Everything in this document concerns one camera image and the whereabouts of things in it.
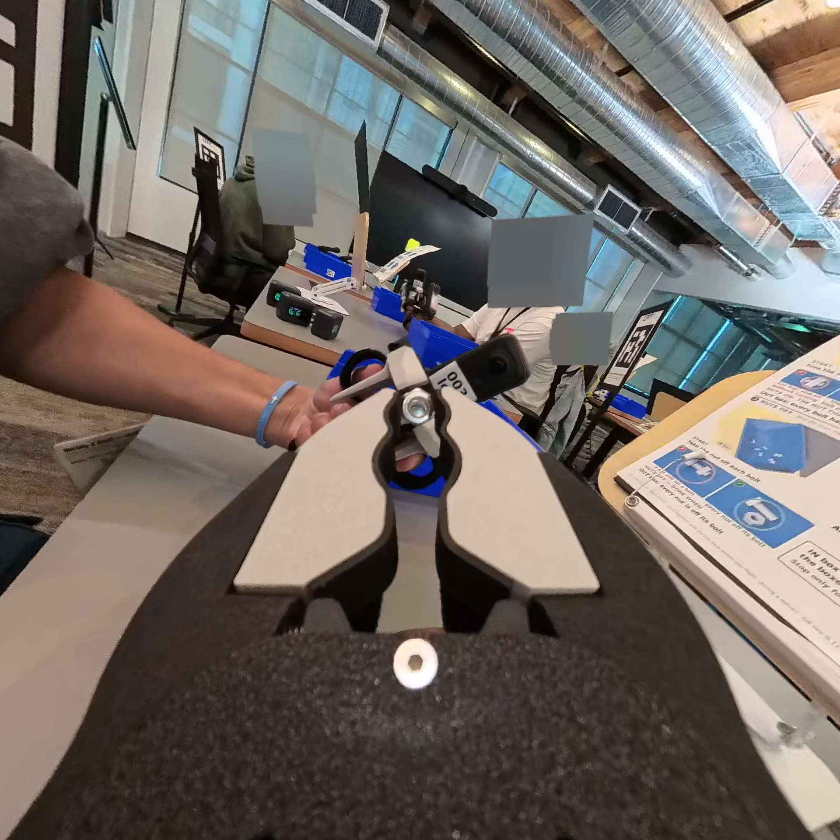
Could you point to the white paper tag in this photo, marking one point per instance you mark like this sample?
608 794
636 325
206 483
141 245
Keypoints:
400 262

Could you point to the black webcam bar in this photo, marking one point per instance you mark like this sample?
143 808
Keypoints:
459 190

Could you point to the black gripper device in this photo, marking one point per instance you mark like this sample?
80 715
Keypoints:
420 295

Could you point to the grey table wooden edge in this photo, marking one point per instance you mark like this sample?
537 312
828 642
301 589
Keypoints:
354 328

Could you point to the grey desk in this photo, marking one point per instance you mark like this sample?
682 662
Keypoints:
131 525

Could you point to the framed marker sign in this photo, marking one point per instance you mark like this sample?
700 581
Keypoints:
19 105

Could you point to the printed instruction sheet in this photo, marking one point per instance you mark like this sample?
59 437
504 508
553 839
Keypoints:
754 525

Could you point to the blue wristband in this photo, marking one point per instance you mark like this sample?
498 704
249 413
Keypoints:
262 426

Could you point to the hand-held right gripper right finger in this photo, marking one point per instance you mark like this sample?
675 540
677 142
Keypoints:
518 512

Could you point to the wooden post black flag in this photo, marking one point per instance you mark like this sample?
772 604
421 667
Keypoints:
361 249

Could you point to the black monitor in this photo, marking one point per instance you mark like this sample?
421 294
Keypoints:
426 249

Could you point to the small marker sign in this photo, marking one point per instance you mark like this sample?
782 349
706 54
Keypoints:
210 152
636 344

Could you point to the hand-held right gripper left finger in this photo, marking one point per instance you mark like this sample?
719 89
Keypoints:
315 512

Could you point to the steel hex nut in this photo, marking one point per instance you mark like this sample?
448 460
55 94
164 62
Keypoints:
407 413

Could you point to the silver air duct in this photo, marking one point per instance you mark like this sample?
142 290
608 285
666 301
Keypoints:
525 141
656 65

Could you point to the person's left forearm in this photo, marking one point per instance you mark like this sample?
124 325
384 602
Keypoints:
131 348

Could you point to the wooden backing board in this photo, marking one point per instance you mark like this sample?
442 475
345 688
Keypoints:
656 420

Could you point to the blue plastic bin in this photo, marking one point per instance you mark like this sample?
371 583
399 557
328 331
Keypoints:
446 344
325 262
388 305
620 405
518 430

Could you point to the person's torso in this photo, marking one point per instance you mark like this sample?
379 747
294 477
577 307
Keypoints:
16 551

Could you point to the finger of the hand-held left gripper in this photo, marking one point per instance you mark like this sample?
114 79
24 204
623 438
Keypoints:
423 443
408 371

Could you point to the black office chair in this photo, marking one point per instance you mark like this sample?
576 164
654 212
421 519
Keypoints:
210 262

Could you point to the small black device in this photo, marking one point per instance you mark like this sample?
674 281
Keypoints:
282 293
327 325
295 310

